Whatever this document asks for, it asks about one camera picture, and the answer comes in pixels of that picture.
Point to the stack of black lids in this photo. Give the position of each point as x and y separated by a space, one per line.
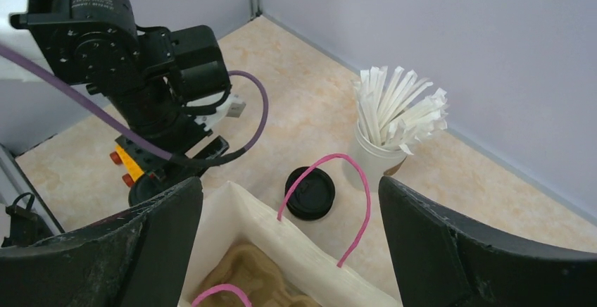
314 196

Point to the brown pulp cup carrier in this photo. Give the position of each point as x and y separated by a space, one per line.
248 268

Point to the orange toy car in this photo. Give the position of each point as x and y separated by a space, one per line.
133 171

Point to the black cup lid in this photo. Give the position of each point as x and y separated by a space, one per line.
147 187

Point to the bundle of white straws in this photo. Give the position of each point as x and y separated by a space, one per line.
393 112

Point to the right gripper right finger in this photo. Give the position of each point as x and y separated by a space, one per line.
444 258

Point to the white cup holding straws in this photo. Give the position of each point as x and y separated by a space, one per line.
374 161

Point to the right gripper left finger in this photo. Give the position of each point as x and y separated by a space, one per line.
137 257

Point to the cream pink paper bag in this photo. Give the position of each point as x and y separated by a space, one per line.
233 216

